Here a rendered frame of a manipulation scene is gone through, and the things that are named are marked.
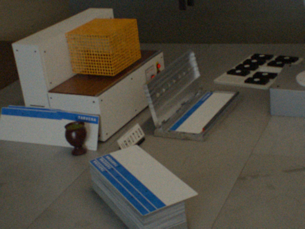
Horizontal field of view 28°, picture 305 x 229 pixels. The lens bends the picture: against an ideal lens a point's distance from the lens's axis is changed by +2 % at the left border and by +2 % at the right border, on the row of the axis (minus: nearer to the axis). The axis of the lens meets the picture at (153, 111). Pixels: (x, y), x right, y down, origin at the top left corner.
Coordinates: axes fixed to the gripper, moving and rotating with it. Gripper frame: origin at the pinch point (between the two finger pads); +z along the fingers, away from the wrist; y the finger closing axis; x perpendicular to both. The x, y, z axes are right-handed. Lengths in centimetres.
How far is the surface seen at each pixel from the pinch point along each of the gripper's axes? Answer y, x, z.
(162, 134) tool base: -48, -17, 37
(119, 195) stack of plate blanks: -101, -38, 28
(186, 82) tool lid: -17.5, -9.2, 27.9
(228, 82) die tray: 9.9, -14.9, 37.0
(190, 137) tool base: -47, -29, 36
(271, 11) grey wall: 178, 40, 54
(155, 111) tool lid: -48, -14, 28
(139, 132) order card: -54, -10, 35
